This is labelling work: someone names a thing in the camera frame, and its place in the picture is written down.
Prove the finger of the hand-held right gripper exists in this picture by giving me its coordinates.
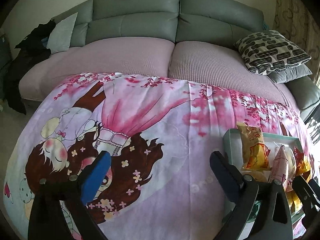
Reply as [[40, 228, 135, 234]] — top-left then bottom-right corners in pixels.
[[291, 175, 320, 230], [309, 179, 320, 202]]

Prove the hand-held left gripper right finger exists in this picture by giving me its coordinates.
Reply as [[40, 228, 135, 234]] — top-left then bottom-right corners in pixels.
[[209, 151, 293, 240]]

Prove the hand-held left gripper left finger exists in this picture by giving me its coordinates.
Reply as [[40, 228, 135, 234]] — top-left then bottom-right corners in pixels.
[[27, 151, 112, 240]]

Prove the golden yellow snack packet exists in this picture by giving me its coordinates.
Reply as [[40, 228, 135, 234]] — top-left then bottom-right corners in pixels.
[[294, 147, 312, 180]]

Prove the clear packet with white bun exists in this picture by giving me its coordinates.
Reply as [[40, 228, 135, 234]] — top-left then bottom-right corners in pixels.
[[285, 146, 298, 178]]

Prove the white box with teal rim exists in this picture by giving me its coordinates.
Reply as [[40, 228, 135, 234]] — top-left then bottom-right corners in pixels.
[[222, 129, 308, 240]]

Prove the pink purple snack packet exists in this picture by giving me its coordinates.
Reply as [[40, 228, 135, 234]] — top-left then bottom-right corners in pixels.
[[269, 145, 290, 188]]

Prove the yellow orange cake roll packet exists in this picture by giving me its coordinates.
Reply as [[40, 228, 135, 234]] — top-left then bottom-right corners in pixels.
[[236, 122, 271, 170]]

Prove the cartoon printed blanket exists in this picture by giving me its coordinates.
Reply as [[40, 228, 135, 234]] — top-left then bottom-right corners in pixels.
[[4, 72, 315, 240]]

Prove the dark printed object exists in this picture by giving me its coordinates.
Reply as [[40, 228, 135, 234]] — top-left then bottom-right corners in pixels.
[[304, 110, 320, 145]]

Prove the grey pillow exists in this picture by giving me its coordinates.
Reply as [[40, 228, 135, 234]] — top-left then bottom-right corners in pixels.
[[269, 64, 313, 84]]

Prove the black white patterned pillow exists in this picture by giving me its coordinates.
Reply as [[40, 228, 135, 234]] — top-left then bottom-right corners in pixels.
[[234, 30, 312, 75]]

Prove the black clothing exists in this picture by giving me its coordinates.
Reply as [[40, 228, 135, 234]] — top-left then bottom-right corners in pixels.
[[6, 19, 57, 115]]

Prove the light grey cushion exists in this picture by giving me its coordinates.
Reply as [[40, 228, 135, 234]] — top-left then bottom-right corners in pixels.
[[47, 12, 78, 54]]

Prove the grey sofa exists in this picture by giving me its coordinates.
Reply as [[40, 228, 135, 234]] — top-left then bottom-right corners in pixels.
[[19, 0, 320, 120]]

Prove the patterned beige curtain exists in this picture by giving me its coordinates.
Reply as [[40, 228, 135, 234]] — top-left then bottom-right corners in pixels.
[[272, 0, 320, 63]]

